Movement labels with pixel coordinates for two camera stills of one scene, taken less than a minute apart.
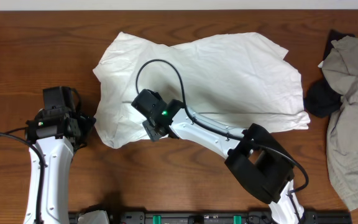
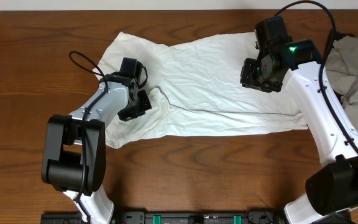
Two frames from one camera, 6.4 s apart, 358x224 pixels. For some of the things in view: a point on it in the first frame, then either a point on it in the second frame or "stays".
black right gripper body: (150, 126) → (253, 76)
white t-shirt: (238, 79) stays
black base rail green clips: (215, 216) stays
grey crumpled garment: (350, 65) stays
